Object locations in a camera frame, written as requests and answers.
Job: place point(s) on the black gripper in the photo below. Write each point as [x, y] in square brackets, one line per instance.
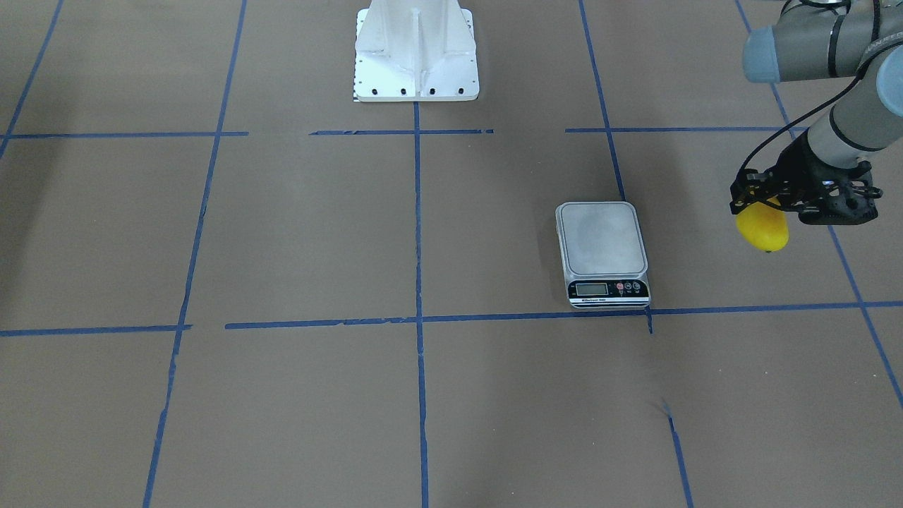
[793, 168]

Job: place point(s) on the yellow mango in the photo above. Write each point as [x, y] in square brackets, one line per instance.
[764, 226]

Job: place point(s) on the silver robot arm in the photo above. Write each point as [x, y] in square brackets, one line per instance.
[859, 40]

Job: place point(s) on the silver digital kitchen scale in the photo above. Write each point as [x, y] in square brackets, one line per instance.
[603, 255]

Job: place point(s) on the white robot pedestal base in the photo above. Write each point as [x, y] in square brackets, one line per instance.
[415, 51]

